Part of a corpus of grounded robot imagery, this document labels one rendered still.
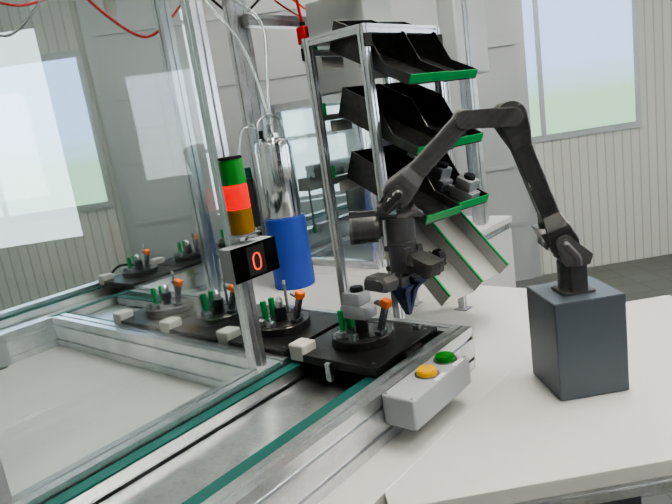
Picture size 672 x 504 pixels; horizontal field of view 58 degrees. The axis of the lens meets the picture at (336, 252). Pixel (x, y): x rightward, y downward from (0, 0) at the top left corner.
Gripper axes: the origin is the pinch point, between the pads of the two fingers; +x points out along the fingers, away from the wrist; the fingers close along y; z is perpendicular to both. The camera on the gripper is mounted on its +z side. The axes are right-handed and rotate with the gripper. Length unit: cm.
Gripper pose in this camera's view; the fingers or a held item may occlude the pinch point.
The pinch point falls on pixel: (407, 298)
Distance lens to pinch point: 124.7
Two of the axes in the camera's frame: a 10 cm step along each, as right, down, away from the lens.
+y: 7.3, -2.2, 6.5
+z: 6.8, 0.7, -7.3
